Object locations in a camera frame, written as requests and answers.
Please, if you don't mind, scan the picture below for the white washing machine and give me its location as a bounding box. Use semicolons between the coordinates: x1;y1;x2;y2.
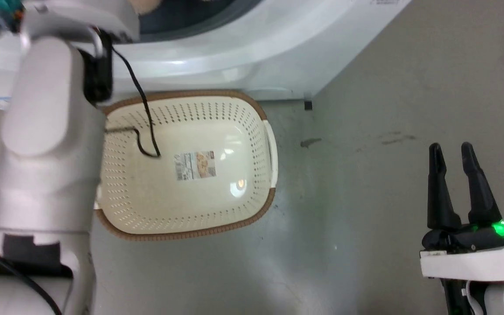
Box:
0;0;413;111

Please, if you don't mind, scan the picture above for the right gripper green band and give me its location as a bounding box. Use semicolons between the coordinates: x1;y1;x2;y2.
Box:
419;141;504;281

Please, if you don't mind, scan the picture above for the printed label sticker in basket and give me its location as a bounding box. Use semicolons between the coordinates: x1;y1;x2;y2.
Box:
174;150;217;182

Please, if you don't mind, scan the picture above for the dark washing machine drum opening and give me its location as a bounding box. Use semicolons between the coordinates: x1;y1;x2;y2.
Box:
138;0;264;42

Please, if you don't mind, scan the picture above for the cream laundry basket brown rim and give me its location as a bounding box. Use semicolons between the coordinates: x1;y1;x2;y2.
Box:
94;89;278;242

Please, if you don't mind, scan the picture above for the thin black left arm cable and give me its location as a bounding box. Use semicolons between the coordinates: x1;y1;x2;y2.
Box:
105;47;161;158

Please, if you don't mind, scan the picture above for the beige plush toy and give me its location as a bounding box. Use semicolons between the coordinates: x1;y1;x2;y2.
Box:
131;0;163;15

